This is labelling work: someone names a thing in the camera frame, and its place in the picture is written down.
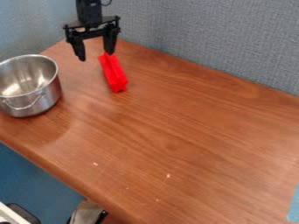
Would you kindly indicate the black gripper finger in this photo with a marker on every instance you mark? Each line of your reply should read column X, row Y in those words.
column 110, row 41
column 79, row 48

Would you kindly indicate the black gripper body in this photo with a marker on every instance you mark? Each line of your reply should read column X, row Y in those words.
column 91, row 30

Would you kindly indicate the red star-shaped block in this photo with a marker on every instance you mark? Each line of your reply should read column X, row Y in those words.
column 114, row 72

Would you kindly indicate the stainless steel pot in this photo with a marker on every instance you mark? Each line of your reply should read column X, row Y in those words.
column 30, row 85

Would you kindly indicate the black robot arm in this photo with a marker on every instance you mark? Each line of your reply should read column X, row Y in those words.
column 90, row 12

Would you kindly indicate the black object at bottom left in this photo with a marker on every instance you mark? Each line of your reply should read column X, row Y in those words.
column 26, row 214

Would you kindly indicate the white object at corner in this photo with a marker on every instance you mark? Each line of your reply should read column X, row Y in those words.
column 10, row 216

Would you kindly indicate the grey table leg bracket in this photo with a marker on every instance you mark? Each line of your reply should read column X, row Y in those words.
column 87, row 213

